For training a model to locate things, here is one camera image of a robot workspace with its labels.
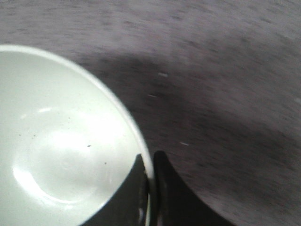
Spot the light green bowl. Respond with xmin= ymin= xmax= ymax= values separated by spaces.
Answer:
xmin=0 ymin=45 xmax=156 ymax=226

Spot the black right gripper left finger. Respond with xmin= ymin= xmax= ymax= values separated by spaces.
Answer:
xmin=83 ymin=154 xmax=149 ymax=226

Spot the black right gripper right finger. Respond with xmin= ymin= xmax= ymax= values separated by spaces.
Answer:
xmin=153 ymin=151 xmax=232 ymax=226

